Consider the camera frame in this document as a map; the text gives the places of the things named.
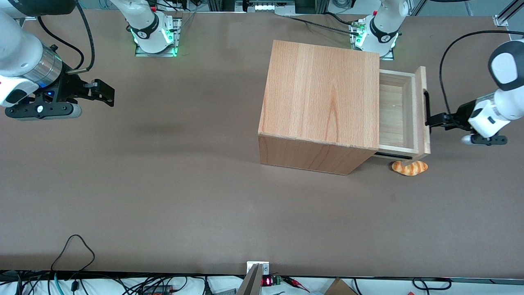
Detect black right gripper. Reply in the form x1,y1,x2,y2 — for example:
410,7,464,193
41,75,115,108

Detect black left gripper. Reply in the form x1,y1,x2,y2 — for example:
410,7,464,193
426,100,486,132

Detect wooden drawer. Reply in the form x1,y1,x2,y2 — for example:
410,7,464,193
375,66,431,161

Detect wooden drawer cabinet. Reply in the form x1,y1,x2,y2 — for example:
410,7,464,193
257,40,381,175

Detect toy bread croissant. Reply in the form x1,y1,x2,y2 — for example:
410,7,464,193
391,160,429,177

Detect white power strip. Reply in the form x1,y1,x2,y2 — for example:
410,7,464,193
245,0,296,14

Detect brown cardboard piece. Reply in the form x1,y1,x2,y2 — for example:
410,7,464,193
325,278,357,295

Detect orange black device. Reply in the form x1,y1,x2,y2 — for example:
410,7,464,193
142,285,173,295

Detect red clip leads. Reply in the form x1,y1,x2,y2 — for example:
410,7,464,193
282,276,310,293

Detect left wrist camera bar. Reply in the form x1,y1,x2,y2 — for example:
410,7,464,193
461,134,508,146

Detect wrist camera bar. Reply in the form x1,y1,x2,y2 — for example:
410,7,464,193
461,134,508,146
5,102,82,121

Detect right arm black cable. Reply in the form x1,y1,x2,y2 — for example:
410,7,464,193
38,3,96,75

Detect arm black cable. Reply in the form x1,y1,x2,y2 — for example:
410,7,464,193
439,30,524,116
38,3,96,75

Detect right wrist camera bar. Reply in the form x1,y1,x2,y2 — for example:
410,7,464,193
5,102,82,121

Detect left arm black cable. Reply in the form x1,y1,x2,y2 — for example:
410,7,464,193
439,30,524,116

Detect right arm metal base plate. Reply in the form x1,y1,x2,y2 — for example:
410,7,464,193
135,17,183,57

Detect aluminium frame profile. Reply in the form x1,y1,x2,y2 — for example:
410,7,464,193
493,0,524,27

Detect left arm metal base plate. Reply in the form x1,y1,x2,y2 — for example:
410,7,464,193
349,20,396,61

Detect black looped table cable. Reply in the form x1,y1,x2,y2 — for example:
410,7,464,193
51,234,96,272

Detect thin black cable to base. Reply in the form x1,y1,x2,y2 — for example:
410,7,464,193
285,15,361,35

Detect black cable coil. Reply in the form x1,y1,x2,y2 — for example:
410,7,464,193
411,277,453,290

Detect metal table edge bracket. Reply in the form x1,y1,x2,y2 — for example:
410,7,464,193
246,261,270,275

